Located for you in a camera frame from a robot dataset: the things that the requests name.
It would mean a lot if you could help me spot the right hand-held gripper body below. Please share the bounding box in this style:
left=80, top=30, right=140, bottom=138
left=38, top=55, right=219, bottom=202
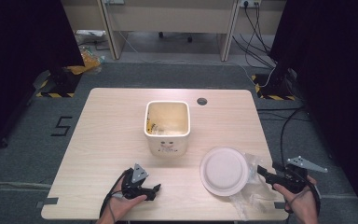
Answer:
left=269, top=155, right=329, bottom=194

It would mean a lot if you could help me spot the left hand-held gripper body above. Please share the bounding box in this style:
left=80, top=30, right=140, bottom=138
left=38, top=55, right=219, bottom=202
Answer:
left=120, top=162, right=152, bottom=201

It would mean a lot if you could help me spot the clear plastic bag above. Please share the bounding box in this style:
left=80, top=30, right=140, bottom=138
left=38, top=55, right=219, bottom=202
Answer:
left=228, top=151, right=277, bottom=220

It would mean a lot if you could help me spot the white paper plate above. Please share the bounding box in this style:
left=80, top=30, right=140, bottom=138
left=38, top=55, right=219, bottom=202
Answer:
left=199, top=147, right=250, bottom=197

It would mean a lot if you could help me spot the white square bin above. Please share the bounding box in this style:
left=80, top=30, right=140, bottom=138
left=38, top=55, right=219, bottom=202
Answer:
left=144, top=100, right=191, bottom=158

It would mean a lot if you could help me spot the person's left hand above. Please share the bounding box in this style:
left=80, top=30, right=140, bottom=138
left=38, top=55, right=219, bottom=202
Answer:
left=103, top=176, right=149, bottom=222

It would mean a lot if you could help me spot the person's right hand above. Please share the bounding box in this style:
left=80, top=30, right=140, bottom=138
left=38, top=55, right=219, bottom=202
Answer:
left=272, top=175, right=321, bottom=224

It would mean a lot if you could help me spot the yellow black wrapper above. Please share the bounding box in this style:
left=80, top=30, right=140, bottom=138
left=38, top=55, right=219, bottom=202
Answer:
left=146, top=116, right=158, bottom=135

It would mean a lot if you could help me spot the black stand base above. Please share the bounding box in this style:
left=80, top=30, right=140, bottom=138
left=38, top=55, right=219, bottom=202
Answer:
left=35, top=66, right=84, bottom=99
left=251, top=66, right=296, bottom=102

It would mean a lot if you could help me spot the black curtain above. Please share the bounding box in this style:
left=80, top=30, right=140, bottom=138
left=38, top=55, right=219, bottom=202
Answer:
left=268, top=0, right=358, bottom=224
left=0, top=0, right=86, bottom=157

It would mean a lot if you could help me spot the yellow plastic bag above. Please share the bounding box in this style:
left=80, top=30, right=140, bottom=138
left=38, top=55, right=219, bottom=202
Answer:
left=66, top=46, right=106, bottom=76

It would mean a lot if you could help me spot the white packet pile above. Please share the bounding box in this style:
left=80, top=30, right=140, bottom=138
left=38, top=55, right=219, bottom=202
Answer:
left=74, top=29, right=107, bottom=46

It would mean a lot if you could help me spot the white power strip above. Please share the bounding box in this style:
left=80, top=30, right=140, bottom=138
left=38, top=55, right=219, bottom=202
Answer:
left=239, top=0, right=262, bottom=9

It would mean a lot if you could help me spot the beige desk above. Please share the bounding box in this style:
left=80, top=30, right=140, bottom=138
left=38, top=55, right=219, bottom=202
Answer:
left=60, top=0, right=289, bottom=62

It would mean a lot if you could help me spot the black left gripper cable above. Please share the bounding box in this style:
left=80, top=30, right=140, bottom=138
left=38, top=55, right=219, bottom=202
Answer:
left=99, top=170, right=129, bottom=224

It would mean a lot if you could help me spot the black right gripper strap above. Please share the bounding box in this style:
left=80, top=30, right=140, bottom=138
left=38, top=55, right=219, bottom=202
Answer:
left=283, top=175, right=323, bottom=216

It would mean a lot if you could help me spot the black floor cable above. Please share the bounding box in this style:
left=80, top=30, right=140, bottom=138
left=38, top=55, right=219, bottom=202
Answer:
left=256, top=105, right=309, bottom=166

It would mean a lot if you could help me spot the bundle of black cables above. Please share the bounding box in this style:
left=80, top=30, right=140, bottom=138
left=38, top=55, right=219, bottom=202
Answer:
left=232, top=2, right=278, bottom=70

